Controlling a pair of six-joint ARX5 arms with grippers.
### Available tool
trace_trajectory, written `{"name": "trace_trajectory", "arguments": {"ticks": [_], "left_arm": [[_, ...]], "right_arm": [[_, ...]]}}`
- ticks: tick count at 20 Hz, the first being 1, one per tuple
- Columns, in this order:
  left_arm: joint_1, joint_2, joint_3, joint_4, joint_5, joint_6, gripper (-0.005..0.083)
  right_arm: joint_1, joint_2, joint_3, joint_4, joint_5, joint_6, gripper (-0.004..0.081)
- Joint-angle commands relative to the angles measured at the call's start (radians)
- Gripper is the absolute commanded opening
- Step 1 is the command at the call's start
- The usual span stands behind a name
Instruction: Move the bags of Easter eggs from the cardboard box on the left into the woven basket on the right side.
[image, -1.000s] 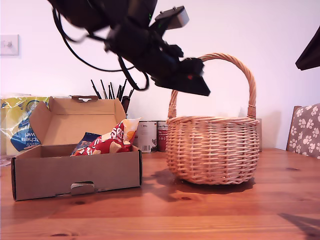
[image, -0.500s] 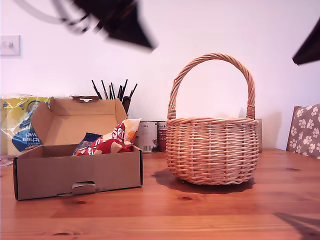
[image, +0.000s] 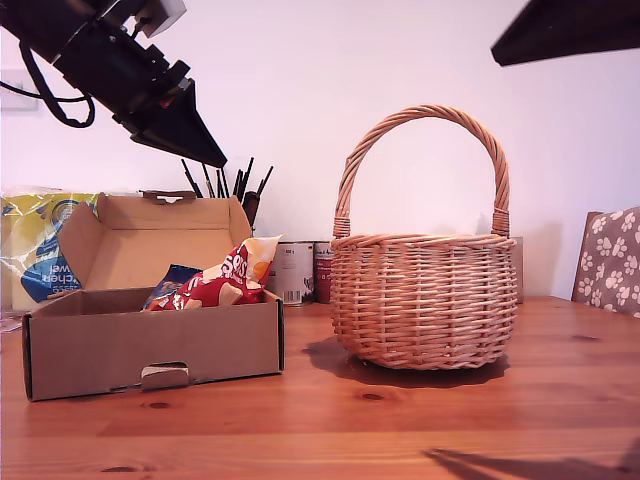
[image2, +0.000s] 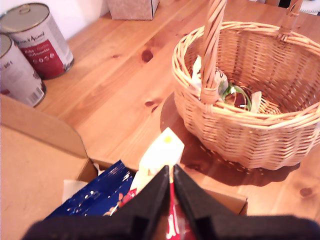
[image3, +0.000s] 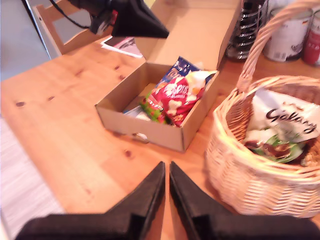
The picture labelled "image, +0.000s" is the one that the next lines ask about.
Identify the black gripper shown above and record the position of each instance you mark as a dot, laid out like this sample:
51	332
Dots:
120	75

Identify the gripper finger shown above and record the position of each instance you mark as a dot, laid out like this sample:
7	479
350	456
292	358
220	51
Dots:
575	30

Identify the blue Terry's mini eggs bag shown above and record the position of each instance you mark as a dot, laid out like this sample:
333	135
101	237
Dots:
167	290

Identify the red bunnies candy bag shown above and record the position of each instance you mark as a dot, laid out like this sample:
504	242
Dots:
225	292

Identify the brown cardboard box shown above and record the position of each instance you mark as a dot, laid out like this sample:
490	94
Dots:
150	340

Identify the thin black stick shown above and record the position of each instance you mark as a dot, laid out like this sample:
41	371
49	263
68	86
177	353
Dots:
192	180
248	175
225	182
208	180
238	186
265	181
219	186

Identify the white labelled tin can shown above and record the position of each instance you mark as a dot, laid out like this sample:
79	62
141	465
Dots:
295	275

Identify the yellow blue kitchen towel pack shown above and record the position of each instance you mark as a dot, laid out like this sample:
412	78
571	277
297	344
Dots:
30	220

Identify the red labelled tin can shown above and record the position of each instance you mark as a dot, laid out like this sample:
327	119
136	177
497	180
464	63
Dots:
322	280

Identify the chair with paw-print cover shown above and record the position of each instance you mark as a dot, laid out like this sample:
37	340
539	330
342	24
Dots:
610	260

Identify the printed paper leaflet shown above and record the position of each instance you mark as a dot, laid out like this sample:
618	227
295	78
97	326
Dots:
7	325

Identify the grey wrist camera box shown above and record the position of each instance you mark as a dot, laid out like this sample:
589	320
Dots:
165	12

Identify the white wall light switch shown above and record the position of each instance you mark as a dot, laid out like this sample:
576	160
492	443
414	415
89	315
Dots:
20	102

